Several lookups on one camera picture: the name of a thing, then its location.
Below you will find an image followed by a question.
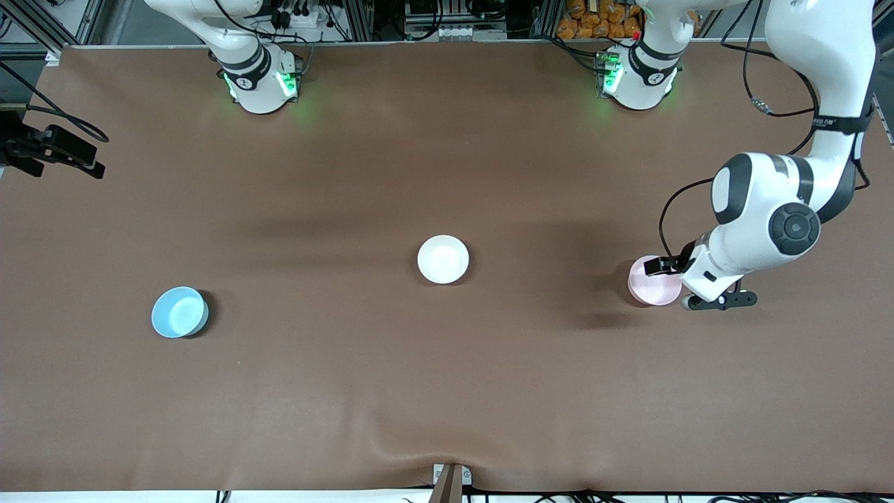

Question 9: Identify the white power strip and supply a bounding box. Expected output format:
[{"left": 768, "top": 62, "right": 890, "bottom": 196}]
[{"left": 269, "top": 0, "right": 330, "bottom": 30}]

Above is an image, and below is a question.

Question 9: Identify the white bowl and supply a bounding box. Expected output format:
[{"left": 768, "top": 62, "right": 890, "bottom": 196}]
[{"left": 417, "top": 235, "right": 470, "bottom": 285}]

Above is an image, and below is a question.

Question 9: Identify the aluminium frame profile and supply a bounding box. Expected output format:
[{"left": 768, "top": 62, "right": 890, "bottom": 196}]
[{"left": 0, "top": 0, "right": 65, "bottom": 67}]

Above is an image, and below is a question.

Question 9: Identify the pink bowl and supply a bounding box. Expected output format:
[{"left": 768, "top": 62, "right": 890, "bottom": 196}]
[{"left": 627, "top": 255, "right": 683, "bottom": 307}]

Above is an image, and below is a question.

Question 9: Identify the orange packaged snacks pile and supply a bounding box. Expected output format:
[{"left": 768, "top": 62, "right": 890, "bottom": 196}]
[{"left": 557, "top": 0, "right": 642, "bottom": 41}]

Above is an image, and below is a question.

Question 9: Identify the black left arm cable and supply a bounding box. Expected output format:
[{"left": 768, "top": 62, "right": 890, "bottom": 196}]
[{"left": 659, "top": 0, "right": 872, "bottom": 261}]

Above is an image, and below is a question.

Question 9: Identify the aluminium frame post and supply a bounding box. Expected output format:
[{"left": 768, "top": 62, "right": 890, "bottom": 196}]
[
  {"left": 341, "top": 0, "right": 374, "bottom": 41},
  {"left": 531, "top": 0, "right": 562, "bottom": 39}
]

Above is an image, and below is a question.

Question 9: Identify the brown table cloth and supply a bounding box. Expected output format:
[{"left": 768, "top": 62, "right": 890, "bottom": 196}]
[{"left": 0, "top": 41, "right": 894, "bottom": 493}]

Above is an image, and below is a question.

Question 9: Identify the black electronics box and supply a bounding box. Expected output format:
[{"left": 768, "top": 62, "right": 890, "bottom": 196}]
[{"left": 404, "top": 0, "right": 508, "bottom": 26}]

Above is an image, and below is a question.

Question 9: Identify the dark aluminium post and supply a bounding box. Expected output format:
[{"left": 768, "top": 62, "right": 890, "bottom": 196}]
[{"left": 427, "top": 465, "right": 463, "bottom": 503}]

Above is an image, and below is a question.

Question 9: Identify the blue bowl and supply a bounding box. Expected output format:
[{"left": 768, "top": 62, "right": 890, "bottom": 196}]
[{"left": 151, "top": 286, "right": 210, "bottom": 340}]

